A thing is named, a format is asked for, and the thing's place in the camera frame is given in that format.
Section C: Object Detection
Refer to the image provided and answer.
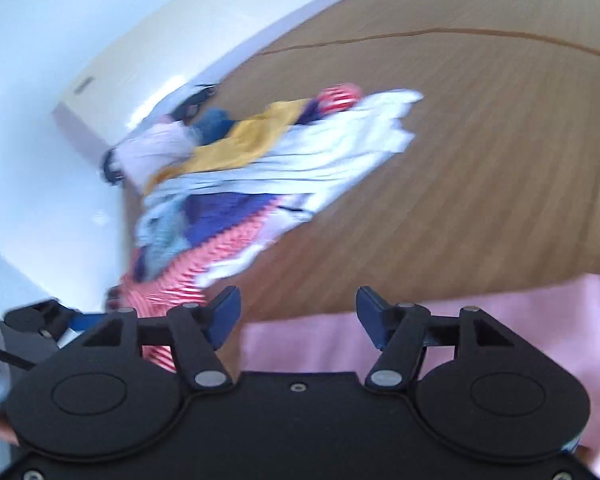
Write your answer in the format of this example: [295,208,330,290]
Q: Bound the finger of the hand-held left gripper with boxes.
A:
[2,299,112,347]

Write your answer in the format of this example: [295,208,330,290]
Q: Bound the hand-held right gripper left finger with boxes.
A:
[82,286,242,392]

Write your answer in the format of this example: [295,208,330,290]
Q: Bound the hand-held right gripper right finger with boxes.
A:
[356,286,518,392]

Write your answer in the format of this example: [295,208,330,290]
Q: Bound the pink cloth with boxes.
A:
[240,267,600,478]

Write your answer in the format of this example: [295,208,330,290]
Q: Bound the red striped garment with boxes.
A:
[107,205,281,373]

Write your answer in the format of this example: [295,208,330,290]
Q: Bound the light blue garment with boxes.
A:
[134,200,192,281]

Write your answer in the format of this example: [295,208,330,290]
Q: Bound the navy blue garment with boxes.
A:
[182,192,281,252]

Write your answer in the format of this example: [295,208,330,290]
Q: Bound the black garment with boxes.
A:
[100,147,127,187]
[172,83,219,122]

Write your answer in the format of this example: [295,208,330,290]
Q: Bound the white garment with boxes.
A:
[135,89,425,261]

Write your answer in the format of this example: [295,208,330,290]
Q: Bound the brown bamboo mat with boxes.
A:
[122,0,600,367]

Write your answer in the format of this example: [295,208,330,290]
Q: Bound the pale pink garment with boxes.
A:
[115,121,197,195]

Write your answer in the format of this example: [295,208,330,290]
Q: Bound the blue jeans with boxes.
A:
[195,107,237,145]

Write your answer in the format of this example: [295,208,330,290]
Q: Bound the red white striped cloth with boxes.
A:
[316,82,363,113]

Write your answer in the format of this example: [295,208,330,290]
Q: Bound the cream wardrobe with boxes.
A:
[52,0,366,147]

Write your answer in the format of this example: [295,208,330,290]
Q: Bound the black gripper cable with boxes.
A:
[0,341,35,372]

